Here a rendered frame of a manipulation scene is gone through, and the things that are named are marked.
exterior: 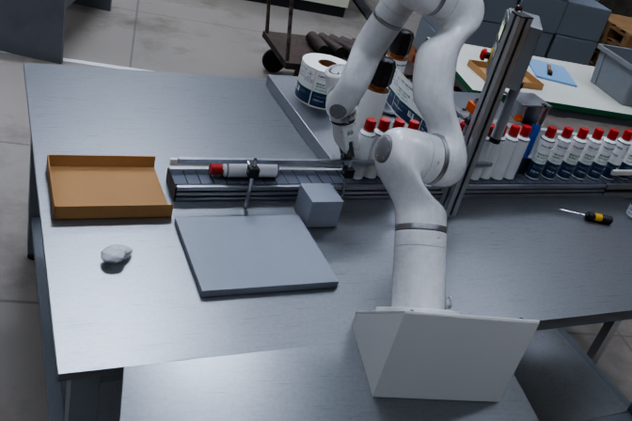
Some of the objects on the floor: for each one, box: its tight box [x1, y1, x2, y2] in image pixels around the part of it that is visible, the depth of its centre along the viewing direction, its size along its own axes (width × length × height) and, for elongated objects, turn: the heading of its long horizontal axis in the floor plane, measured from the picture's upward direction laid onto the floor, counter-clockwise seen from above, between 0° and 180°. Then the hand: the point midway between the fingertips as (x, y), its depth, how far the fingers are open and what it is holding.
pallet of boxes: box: [407, 0, 611, 118], centre depth 579 cm, size 121×81×120 cm
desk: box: [0, 0, 117, 64], centre depth 486 cm, size 66×128×68 cm, turn 158°
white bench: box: [425, 38, 632, 127], centre depth 424 cm, size 190×75×80 cm, turn 79°
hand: (346, 160), depth 218 cm, fingers closed, pressing on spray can
